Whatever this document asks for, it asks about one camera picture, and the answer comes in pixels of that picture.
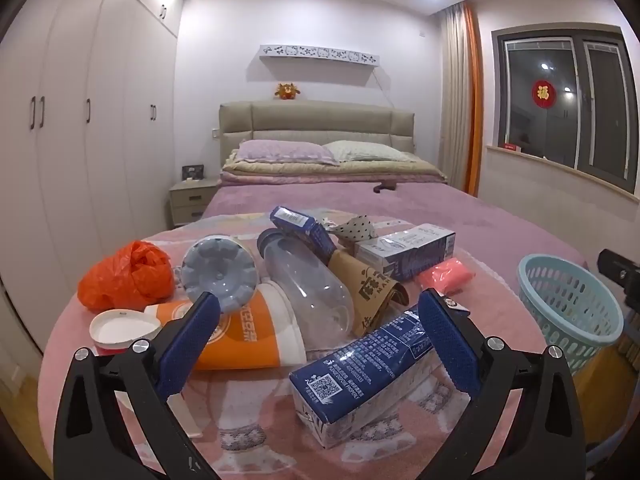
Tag white round lid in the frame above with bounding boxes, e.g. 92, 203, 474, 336
90, 309, 163, 356

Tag white and blue cardboard box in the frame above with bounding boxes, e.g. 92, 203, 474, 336
354, 223, 457, 282

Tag white patterned wall shelf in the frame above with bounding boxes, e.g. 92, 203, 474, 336
259, 44, 379, 67

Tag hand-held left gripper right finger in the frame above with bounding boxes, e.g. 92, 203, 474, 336
415, 287, 586, 480

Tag grey bottle bottom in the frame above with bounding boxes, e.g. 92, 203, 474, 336
180, 236, 258, 313

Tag orange plastic bag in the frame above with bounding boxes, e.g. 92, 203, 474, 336
77, 240, 176, 313

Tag folded beige quilt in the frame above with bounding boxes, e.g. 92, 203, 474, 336
221, 157, 448, 186

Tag pink crumpled packet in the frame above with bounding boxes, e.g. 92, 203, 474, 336
416, 257, 475, 295

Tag pale floral pillow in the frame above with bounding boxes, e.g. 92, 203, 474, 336
322, 140, 421, 163

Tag pink quilted blanket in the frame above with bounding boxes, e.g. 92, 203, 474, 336
37, 212, 551, 480

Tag beige nightstand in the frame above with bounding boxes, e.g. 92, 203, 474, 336
168, 178, 219, 228

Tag orange and white paper cup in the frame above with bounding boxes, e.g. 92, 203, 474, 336
145, 282, 307, 371

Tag brown paper bag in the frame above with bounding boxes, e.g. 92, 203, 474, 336
325, 250, 408, 338

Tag dark framed window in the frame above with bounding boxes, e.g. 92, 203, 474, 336
492, 22, 640, 193

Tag polka-dot paper bag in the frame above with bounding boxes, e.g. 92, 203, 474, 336
332, 214, 378, 248

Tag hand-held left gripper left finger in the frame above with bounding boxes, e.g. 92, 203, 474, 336
52, 290, 223, 480

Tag white wardrobe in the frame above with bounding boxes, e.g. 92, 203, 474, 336
0, 0, 186, 351

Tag beige padded headboard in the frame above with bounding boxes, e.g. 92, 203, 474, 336
219, 101, 417, 171

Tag small blue carton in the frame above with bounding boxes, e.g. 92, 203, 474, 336
270, 206, 338, 263

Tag round red window decoration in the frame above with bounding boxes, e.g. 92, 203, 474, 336
531, 79, 557, 108

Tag beige curtain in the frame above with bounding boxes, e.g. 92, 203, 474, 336
440, 4, 476, 191

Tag purple bedspread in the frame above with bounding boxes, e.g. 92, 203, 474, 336
202, 180, 588, 291

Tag orange curtain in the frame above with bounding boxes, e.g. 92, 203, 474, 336
462, 2, 485, 196

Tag large blue milk carton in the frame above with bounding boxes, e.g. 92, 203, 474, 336
290, 307, 473, 450

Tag clear plastic bottle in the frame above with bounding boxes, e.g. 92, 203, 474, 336
256, 228, 368, 351

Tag light blue plastic basket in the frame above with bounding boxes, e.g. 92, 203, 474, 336
517, 253, 626, 378

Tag purple pillow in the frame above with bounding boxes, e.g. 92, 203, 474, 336
236, 140, 340, 166

